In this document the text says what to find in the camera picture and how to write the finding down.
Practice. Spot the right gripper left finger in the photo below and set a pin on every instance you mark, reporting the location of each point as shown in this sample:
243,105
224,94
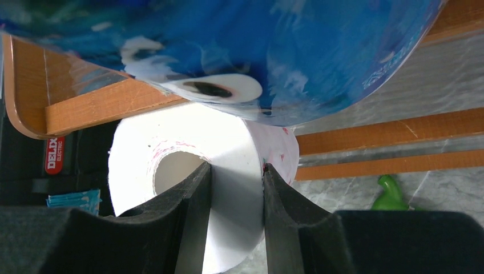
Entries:
166,234

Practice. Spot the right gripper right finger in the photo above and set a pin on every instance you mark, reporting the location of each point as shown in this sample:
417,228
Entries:
302,237

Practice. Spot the blue paper roll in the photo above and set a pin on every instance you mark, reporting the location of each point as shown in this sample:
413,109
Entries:
274,62

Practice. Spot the orange wooden shelf rack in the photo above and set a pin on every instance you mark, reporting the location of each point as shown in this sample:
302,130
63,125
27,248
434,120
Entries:
41,104

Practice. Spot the green plastic pipe fitting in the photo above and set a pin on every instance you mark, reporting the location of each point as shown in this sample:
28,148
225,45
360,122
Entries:
391,197

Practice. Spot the black plastic toolbox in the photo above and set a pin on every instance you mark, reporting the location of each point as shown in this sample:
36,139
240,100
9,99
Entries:
32,170

